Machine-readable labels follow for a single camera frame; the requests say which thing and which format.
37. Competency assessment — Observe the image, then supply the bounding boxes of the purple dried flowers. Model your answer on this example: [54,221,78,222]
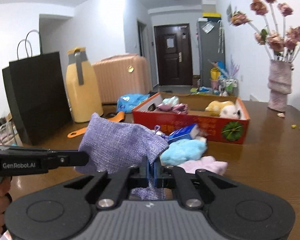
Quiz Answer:
[227,55,240,79]

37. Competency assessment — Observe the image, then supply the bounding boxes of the yellow black box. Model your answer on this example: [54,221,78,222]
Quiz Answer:
[202,12,221,22]

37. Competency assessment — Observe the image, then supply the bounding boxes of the clear plastic bag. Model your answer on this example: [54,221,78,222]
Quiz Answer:
[201,21,214,33]

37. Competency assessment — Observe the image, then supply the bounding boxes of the bunch of dried pink roses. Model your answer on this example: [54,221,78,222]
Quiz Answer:
[230,0,300,62]

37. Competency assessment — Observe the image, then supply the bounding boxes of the purple burlap pouch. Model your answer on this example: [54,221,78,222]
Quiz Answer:
[75,112,170,200]

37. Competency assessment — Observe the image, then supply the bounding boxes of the small blue white packet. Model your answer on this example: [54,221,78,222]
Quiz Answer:
[168,124,207,142]

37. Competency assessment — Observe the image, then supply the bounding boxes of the lavender fluffy headband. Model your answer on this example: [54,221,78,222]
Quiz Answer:
[176,156,228,176]

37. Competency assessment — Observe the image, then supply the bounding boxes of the dark wooden door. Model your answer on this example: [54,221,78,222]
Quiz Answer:
[154,24,193,86]

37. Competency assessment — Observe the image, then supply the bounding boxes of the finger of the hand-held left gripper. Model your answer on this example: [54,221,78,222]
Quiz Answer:
[49,150,90,169]

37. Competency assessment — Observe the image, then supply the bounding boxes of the yellow flower wrap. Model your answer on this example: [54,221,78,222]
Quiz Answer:
[209,67,220,89]

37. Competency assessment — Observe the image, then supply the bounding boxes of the blue plush toy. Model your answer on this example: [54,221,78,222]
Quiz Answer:
[160,138,207,166]

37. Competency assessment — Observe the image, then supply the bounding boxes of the white hanging umbrella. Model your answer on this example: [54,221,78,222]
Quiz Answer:
[217,21,224,54]

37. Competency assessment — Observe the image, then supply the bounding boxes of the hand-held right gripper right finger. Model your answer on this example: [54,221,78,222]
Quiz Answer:
[155,156,238,210]

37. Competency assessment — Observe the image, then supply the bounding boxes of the black paper bag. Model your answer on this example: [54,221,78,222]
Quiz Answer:
[2,30,73,145]

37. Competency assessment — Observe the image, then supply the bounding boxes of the pink ribbed suitcase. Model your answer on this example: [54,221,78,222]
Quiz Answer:
[91,53,153,105]

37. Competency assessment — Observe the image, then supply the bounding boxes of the blue wrapped bundle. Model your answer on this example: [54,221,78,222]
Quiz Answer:
[209,60,227,77]

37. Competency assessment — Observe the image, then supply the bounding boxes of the red cardboard box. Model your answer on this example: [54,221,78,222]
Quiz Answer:
[132,92,251,145]

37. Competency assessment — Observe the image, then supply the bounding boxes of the magenta satin scrunchie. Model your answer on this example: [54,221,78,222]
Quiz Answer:
[172,103,189,115]

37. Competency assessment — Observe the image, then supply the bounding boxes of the yellow thermos jug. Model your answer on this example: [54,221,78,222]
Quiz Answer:
[65,47,103,123]

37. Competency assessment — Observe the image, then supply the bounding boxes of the grey refrigerator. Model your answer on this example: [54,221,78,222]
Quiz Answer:
[197,20,225,87]

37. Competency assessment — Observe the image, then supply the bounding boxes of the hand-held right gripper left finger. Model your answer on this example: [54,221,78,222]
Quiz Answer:
[63,156,151,210]

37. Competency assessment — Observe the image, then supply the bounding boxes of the grey interior door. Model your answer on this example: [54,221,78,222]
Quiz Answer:
[137,19,150,57]

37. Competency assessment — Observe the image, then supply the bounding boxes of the pink textured vase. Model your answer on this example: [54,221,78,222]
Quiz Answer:
[267,59,293,112]

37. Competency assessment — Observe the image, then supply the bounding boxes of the yellow white plush toy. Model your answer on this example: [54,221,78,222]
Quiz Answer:
[205,100,242,119]

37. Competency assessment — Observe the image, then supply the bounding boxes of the small cart with bottles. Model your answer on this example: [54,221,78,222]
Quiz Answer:
[219,77,238,97]

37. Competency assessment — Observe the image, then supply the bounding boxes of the blue wet wipes pack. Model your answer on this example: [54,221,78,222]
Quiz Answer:
[116,93,150,113]

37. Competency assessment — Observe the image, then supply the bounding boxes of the orange strap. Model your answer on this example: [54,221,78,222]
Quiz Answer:
[67,111,125,138]

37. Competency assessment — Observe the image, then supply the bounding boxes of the mauve satin scrunchie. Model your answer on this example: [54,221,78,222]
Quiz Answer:
[156,104,174,112]

